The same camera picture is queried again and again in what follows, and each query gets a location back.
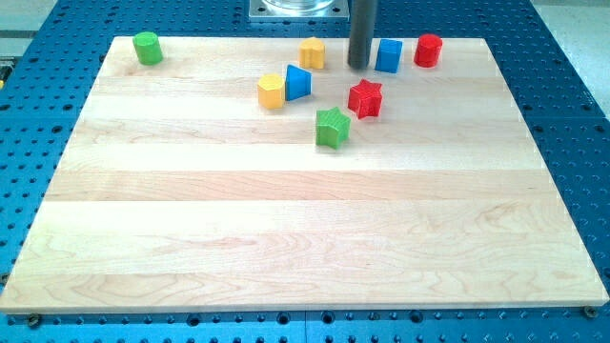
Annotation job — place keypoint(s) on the green star block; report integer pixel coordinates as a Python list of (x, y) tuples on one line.
[(332, 128)]

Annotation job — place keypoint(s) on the red star block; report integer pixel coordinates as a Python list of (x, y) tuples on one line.
[(365, 99)]

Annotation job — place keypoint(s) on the light wooden board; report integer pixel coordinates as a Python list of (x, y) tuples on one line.
[(178, 192)]

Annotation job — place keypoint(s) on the blue triangular prism block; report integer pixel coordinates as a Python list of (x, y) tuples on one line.
[(298, 83)]

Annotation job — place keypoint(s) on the yellow hexagon block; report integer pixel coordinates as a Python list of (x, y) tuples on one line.
[(271, 91)]

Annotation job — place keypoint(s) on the yellow heart block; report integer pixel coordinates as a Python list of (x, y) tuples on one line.
[(311, 54)]

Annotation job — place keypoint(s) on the blue cube block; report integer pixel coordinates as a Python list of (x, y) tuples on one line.
[(388, 55)]

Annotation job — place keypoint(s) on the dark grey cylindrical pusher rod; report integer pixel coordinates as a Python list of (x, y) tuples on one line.
[(363, 20)]

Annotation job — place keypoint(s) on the red cylinder block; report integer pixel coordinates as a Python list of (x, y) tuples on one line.
[(428, 50)]

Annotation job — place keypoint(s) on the green cylinder block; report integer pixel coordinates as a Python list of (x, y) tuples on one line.
[(147, 48)]

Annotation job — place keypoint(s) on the blue perforated metal table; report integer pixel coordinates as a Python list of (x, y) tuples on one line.
[(551, 53)]

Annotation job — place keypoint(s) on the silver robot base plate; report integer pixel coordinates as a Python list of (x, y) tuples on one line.
[(297, 10)]

